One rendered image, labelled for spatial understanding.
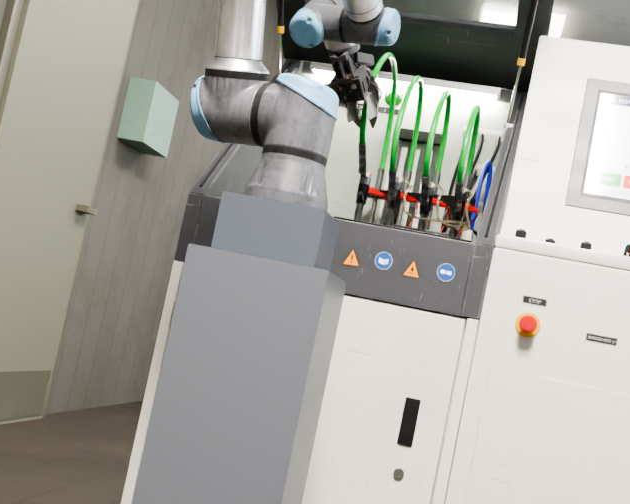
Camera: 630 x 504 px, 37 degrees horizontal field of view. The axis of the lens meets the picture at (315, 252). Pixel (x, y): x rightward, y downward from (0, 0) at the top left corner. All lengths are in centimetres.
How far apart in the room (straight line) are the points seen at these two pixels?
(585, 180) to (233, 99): 98
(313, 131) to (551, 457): 85
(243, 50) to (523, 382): 89
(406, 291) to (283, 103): 58
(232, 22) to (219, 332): 55
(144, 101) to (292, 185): 352
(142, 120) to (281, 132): 345
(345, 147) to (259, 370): 125
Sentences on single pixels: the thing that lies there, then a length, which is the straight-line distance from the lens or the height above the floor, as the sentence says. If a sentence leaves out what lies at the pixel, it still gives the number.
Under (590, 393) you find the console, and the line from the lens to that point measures 201.
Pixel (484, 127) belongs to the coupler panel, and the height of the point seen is 133.
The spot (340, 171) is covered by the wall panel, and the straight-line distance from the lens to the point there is 265.
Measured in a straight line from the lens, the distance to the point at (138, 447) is 218.
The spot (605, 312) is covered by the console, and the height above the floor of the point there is 86.
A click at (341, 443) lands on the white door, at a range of 205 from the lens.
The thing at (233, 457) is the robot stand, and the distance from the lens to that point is 153.
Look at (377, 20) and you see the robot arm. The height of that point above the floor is 132.
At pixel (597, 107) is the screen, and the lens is 241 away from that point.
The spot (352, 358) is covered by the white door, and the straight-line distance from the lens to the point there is 204.
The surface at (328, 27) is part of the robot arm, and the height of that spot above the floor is 131.
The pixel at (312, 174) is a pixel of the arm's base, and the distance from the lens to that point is 161.
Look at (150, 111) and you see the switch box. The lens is 505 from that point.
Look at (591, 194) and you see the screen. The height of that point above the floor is 114.
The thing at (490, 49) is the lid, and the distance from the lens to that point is 260.
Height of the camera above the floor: 71
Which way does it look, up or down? 4 degrees up
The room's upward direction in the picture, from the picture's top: 12 degrees clockwise
